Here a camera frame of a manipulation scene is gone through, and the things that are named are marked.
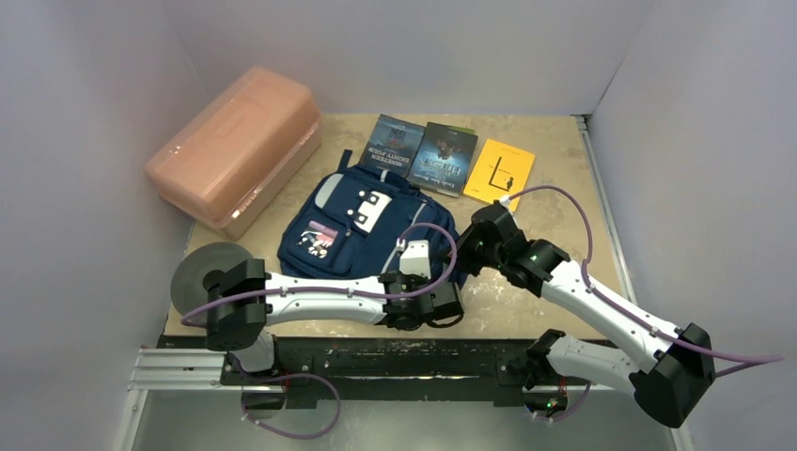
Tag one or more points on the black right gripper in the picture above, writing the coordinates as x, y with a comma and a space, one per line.
476, 242

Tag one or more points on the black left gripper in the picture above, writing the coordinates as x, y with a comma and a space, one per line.
419, 279

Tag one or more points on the yellow paperback book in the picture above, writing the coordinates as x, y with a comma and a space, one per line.
500, 170

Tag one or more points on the dark blue paperback book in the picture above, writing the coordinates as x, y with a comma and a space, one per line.
443, 159

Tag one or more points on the navy blue student backpack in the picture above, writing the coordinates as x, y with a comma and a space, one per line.
370, 209

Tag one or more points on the Nineteen Eighty-Four paperback book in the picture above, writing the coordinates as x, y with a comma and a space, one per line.
392, 145

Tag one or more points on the pink highlighter marker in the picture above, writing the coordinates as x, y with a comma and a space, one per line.
317, 239

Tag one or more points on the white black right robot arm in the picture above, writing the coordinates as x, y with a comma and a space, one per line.
666, 369

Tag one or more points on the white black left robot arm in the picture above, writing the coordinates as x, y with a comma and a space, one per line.
246, 299

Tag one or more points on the grey round disc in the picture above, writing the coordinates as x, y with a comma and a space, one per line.
194, 275

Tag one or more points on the translucent pink storage box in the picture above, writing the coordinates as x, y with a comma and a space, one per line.
226, 166

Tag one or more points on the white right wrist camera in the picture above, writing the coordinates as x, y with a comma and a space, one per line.
507, 202

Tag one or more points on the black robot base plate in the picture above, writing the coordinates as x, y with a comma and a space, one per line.
391, 369

